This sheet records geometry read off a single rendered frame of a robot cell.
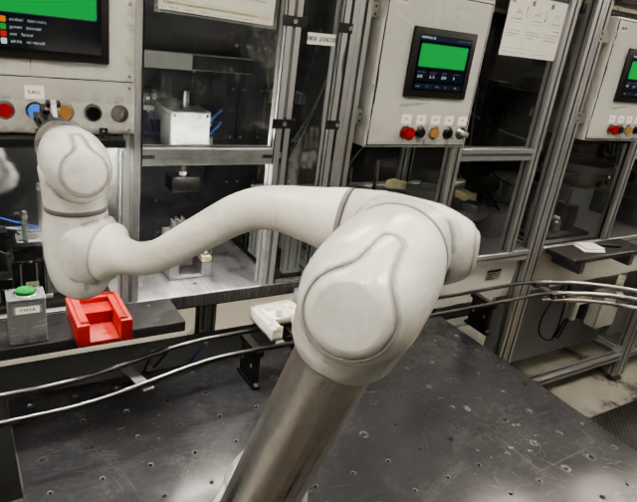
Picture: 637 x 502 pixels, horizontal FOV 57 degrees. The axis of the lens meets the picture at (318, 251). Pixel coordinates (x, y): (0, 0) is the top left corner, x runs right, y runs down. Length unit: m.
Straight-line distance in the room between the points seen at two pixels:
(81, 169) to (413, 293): 0.57
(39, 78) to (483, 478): 1.40
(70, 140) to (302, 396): 0.54
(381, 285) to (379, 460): 1.06
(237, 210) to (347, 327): 0.34
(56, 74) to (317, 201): 0.81
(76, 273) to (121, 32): 0.63
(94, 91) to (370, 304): 1.05
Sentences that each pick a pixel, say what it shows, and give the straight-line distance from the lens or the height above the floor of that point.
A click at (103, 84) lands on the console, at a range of 1.47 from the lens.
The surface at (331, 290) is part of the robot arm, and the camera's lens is 0.56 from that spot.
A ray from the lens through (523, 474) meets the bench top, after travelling 1.69.
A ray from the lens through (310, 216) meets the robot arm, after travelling 0.80.
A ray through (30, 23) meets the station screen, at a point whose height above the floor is 1.60.
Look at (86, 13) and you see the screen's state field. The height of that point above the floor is 1.63.
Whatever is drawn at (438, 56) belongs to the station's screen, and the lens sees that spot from 1.90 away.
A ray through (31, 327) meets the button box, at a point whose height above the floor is 0.95.
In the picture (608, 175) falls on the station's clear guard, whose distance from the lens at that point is 2.89.
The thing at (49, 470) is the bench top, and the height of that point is 0.68.
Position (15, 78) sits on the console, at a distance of 1.45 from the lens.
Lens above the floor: 1.69
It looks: 21 degrees down
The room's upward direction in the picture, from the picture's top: 8 degrees clockwise
